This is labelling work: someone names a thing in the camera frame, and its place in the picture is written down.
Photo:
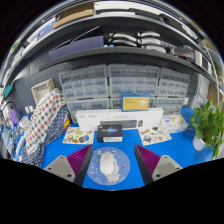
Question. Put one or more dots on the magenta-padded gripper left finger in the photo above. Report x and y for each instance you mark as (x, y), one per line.
(63, 166)

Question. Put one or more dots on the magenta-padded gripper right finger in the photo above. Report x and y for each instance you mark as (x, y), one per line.
(163, 166)

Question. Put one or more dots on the round blue cartoon mouse pad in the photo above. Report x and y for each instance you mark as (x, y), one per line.
(121, 166)

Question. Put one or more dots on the large blue desk mat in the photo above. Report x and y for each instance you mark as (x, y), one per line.
(176, 146)

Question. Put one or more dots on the food sticker sheet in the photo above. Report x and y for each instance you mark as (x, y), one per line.
(78, 136)
(155, 136)

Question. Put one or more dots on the navy white-dotted cloth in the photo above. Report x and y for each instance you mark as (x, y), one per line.
(55, 133)

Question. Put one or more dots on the clear plastic box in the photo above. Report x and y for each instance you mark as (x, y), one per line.
(175, 124)

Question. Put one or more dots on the red blue checked cloth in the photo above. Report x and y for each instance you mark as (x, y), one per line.
(43, 120)

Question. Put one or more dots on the long white keyboard box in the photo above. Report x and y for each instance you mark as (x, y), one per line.
(86, 120)

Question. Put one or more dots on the small black product box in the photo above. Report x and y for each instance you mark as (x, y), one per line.
(109, 132)

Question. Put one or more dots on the potted green leafy plant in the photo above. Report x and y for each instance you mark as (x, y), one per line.
(208, 126)

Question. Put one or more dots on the yellow and blue box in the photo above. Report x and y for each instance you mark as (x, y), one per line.
(135, 102)

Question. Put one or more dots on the beige open cardboard box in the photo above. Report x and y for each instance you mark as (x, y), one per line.
(41, 91)

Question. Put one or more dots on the dark metal shelf unit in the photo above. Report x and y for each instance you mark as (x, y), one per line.
(133, 53)

